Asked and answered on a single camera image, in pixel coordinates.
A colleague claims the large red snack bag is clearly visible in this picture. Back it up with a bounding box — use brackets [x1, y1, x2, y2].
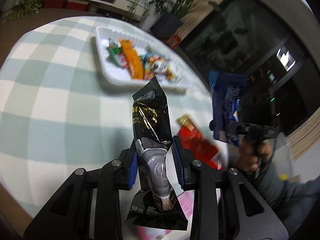
[178, 126, 223, 170]

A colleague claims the dark blue snack packet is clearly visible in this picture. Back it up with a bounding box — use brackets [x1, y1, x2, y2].
[209, 70, 247, 147]

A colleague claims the black snack packet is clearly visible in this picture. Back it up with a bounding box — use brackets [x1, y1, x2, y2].
[127, 77, 180, 228]

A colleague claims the pink cartoon candy packet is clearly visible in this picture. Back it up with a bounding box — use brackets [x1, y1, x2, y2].
[135, 189, 194, 240]

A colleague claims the gold red biscuit packet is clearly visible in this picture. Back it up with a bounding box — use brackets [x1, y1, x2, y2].
[176, 114, 200, 133]

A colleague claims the right forearm grey sleeve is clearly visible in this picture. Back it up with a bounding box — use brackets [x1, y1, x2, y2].
[255, 161, 319, 236]

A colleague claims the person's right hand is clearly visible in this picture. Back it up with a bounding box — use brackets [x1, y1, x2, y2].
[234, 137, 273, 172]

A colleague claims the orange snack packet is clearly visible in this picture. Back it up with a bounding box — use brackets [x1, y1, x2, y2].
[119, 39, 144, 80]

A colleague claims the panda cartoon snack packet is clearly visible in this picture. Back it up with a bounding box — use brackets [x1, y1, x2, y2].
[139, 53, 177, 82]

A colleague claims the white plastic tray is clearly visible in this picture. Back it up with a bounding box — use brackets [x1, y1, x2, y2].
[95, 26, 192, 92]

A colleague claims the red gift box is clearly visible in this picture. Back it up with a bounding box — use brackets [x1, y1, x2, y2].
[164, 35, 181, 49]

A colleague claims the dark blue plant pot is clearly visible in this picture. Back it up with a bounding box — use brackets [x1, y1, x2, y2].
[151, 12, 183, 40]

